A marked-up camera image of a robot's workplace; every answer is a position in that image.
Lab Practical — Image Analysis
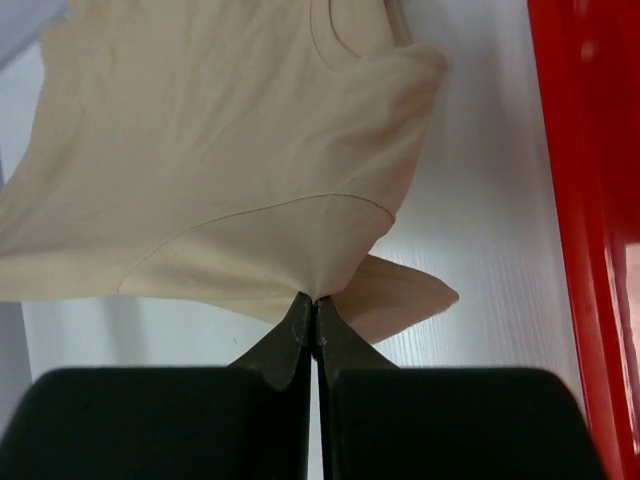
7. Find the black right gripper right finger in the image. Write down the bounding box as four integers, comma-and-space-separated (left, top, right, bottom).
314, 298, 606, 479

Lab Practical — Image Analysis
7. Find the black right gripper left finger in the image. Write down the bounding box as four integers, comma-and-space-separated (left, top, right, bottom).
1, 294, 313, 479

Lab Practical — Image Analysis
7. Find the beige t shirt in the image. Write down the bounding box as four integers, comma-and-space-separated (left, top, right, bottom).
1, 1, 458, 342

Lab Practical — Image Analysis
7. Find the red plastic bin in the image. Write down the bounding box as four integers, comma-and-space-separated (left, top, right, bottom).
528, 1, 639, 479

